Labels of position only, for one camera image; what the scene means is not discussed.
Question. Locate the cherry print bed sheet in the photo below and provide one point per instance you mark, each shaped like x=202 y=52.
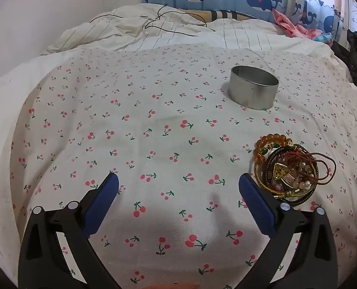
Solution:
x=136 y=111

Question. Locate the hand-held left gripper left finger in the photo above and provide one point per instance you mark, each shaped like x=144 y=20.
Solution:
x=106 y=192

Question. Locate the round metal tin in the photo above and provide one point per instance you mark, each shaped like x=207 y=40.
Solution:
x=250 y=96

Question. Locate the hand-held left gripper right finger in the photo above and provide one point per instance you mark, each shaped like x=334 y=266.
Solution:
x=253 y=201

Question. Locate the yellow triangular pendant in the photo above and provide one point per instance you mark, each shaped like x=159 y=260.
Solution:
x=280 y=170

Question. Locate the white striped duvet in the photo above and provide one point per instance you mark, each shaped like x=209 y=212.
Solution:
x=241 y=36

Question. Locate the striped pillow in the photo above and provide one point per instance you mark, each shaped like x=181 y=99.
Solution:
x=223 y=15

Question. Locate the light blue cloth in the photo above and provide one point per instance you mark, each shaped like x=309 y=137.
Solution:
x=322 y=37

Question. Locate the pink cloth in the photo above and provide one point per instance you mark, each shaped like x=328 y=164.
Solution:
x=286 y=24

